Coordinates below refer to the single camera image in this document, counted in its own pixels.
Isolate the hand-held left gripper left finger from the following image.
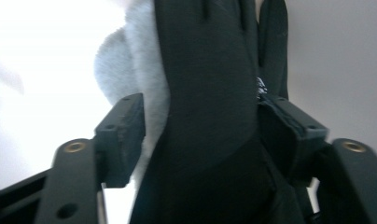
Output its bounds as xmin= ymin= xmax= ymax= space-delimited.
xmin=94 ymin=92 xmax=147 ymax=189

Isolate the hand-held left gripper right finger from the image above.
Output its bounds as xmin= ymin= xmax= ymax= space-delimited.
xmin=258 ymin=94 xmax=329 ymax=188

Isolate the grey fleece mitten with patch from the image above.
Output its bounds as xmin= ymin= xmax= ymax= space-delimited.
xmin=93 ymin=0 xmax=172 ymax=188

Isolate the white box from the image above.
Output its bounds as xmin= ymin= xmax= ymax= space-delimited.
xmin=0 ymin=0 xmax=377 ymax=224

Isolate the black glove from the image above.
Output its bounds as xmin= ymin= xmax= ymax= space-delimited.
xmin=129 ymin=0 xmax=314 ymax=224

